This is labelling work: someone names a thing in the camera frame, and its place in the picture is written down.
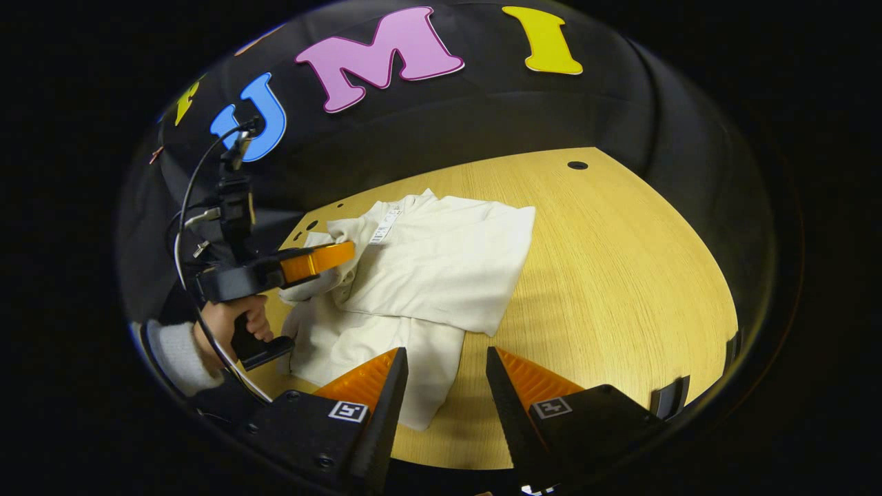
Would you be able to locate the black table edge clamp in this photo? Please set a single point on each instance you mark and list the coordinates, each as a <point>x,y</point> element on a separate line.
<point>668,398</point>
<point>732,351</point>

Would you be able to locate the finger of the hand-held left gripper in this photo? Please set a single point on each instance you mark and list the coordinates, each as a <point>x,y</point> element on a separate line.
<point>317,260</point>

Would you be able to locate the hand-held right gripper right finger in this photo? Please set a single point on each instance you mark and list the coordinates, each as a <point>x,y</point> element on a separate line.
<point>513,420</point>

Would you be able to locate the white sweatshirt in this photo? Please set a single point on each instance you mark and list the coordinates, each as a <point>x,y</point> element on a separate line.
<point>441,269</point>

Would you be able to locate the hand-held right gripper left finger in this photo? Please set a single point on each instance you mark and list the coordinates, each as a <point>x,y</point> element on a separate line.
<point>382,427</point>

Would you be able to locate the black backdrop cloth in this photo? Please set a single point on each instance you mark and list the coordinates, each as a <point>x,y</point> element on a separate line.
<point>551,110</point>

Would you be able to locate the orange cloth clip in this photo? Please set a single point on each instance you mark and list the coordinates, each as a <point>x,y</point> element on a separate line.
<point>156,155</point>

